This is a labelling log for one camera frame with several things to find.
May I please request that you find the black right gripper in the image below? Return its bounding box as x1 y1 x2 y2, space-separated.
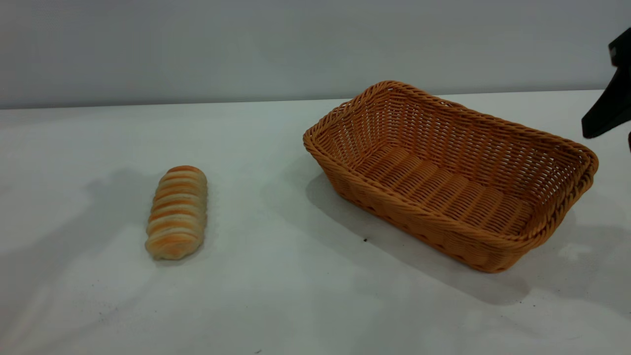
581 27 631 140

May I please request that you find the orange woven wicker basket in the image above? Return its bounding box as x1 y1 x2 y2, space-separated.
303 80 599 274

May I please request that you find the striped long bread roll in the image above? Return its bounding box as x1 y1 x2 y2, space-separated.
144 165 208 261

